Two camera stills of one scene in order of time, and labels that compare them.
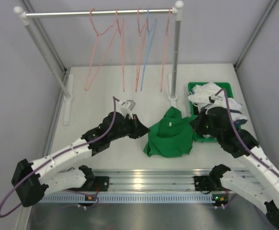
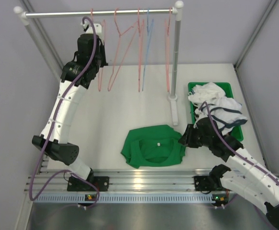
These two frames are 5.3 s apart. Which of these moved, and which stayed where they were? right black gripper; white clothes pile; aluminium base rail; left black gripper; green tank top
Moved: left black gripper; right black gripper; green tank top
Stayed: white clothes pile; aluminium base rail
